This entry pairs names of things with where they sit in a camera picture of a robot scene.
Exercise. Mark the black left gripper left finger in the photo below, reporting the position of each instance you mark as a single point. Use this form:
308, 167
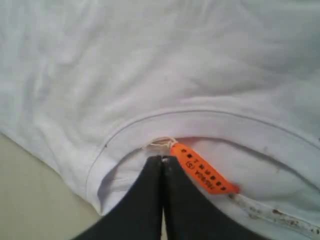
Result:
138, 216

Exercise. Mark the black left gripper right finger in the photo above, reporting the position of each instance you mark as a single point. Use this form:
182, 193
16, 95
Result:
188, 213

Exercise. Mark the white t-shirt red lettering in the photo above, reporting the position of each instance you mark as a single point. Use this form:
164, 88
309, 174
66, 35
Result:
93, 88

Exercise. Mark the orange neck label tag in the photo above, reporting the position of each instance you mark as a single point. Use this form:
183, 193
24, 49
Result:
201, 171

